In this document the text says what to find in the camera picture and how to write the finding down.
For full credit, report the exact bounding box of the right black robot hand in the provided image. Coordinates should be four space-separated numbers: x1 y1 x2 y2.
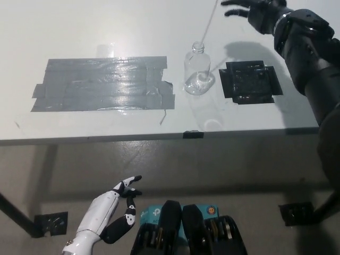
220 0 290 36

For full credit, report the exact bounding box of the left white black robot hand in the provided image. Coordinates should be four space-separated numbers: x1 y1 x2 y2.
76 175 142 244

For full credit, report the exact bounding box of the black trigger spray lid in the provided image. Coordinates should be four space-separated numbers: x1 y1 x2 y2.
201 0 223 44

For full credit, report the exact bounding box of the black ribbed robot body block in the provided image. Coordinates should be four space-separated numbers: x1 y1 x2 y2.
182 203 247 255
130 200 184 255

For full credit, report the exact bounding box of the clear plastic spray bottle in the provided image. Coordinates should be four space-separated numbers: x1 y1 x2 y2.
183 41 215 96

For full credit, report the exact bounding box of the teal cardboard box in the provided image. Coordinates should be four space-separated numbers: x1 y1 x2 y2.
139 204 220 243

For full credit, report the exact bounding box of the black tape square patch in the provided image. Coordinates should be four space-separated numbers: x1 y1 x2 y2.
218 60 284 105

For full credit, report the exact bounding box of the black metal table leg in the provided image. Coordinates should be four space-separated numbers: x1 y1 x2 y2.
0 191 45 238
312 189 340 223

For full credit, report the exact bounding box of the small black tape strip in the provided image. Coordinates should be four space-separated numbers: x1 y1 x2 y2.
183 130 205 139

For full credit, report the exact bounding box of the black table foot bracket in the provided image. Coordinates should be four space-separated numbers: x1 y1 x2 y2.
33 211 69 237

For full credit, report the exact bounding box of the grey duct tape patch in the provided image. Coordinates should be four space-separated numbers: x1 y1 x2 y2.
30 55 176 113

